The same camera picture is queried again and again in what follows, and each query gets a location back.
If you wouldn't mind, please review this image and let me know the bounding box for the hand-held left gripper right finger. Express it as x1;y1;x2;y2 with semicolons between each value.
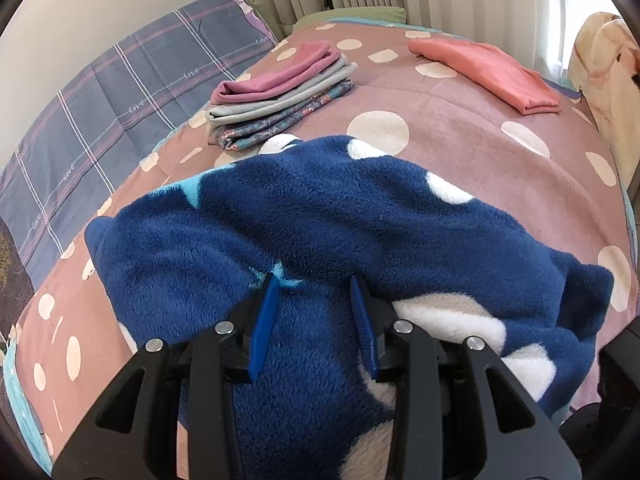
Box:
350;274;583;480

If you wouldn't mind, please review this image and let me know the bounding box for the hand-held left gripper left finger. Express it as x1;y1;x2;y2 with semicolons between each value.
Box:
52;272;281;480

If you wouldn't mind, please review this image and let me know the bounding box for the blue star-print fleece garment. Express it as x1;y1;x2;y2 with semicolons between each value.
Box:
85;135;616;480

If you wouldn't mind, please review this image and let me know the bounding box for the stack of folded clothes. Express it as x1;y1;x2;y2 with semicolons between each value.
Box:
207;80;356;151

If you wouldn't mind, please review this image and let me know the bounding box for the folded grey garment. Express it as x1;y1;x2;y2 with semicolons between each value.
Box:
207;60;358;126

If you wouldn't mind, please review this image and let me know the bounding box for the folded pink garment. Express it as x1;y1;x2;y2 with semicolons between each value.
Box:
211;41;346;106

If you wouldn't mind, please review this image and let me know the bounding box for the dark brown cloth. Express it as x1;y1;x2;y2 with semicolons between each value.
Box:
0;220;36;321

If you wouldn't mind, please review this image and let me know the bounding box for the plaid blue-grey pillow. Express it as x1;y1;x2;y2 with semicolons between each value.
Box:
0;0;281;286

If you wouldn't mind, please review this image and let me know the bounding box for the folded salmon garment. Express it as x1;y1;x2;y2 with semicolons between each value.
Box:
407;37;561;116

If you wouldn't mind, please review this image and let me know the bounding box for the green pillow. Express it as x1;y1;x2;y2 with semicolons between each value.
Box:
292;6;407;31

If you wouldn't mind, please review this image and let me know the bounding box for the beige plush toy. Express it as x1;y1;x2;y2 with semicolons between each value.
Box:
567;10;640;196

